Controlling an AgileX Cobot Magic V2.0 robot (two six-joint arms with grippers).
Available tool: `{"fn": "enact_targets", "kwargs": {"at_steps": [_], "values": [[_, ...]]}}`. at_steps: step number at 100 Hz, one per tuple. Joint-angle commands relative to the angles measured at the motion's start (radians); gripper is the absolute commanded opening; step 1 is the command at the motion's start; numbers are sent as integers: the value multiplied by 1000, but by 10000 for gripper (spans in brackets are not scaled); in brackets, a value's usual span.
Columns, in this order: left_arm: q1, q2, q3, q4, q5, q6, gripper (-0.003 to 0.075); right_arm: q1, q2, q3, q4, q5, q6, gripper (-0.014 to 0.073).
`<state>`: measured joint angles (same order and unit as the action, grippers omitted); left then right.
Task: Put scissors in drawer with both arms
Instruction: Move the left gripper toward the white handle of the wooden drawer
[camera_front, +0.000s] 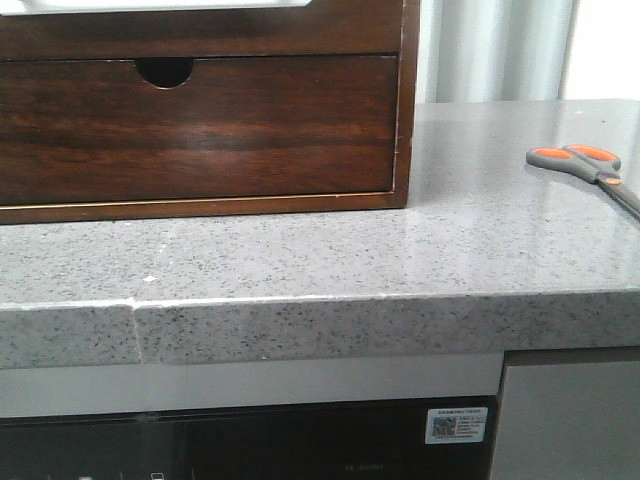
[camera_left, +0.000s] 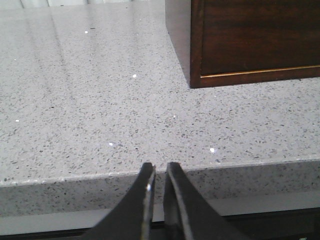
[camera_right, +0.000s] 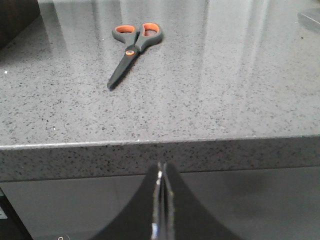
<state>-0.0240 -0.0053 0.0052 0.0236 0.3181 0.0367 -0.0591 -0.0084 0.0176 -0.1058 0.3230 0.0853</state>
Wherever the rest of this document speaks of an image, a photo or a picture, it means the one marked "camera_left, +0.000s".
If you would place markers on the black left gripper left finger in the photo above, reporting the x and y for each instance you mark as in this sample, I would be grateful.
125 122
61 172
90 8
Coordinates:
132 217

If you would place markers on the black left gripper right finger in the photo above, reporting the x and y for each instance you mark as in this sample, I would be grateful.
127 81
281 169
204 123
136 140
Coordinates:
187 215

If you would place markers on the dark wooden drawer cabinet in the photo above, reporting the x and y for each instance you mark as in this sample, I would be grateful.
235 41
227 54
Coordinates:
232 42

